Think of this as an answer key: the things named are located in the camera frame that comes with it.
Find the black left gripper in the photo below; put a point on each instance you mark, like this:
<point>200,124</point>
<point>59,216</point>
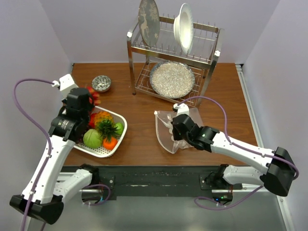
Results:
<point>91,106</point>

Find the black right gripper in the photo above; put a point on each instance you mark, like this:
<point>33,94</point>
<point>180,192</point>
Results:
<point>176,136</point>

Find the white fake garlic pieces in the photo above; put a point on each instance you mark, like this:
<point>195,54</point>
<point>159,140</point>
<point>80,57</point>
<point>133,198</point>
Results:
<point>175,144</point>

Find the clear zip top bag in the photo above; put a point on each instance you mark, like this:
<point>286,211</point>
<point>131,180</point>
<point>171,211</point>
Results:
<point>162,133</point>

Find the fake pineapple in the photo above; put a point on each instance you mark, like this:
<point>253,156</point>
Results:
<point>104,124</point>

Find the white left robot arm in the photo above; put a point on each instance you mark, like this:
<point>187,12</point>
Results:
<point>43,199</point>

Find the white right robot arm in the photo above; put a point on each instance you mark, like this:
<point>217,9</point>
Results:
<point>272,169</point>

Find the red fake tomato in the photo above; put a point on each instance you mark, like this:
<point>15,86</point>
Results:
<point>92,120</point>

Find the green fake cabbage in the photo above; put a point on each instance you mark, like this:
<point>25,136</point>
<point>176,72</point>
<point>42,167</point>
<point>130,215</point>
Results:
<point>93,139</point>

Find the small green fake fruit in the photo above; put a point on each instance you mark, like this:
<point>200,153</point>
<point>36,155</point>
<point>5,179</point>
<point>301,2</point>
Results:
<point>119,128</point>

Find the fake orange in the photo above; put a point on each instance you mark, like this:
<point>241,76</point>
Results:
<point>110,143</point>

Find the small patterned bowl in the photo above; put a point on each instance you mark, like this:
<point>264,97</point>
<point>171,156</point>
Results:
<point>101,83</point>

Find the speckled blue rim plate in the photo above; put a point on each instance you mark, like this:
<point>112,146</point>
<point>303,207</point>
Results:
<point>171,79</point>

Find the white plastic basket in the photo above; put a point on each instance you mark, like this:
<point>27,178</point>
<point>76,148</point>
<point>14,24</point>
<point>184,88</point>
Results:
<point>102,152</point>

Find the metal dish rack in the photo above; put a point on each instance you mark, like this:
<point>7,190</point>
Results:
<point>203,58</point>

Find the white deep plate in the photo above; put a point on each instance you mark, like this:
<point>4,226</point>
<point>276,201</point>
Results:
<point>183,28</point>

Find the grey reindeer plate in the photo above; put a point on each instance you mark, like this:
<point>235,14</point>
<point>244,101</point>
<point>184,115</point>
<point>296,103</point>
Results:
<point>149,22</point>

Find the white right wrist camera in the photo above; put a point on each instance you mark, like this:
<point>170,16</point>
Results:
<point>181,109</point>

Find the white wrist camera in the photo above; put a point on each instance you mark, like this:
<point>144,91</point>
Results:
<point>181,109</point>
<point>67,83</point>

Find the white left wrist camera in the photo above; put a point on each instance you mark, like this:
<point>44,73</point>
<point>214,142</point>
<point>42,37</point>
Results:
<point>67,83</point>

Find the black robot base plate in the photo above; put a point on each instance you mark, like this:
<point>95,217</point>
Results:
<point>159,181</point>

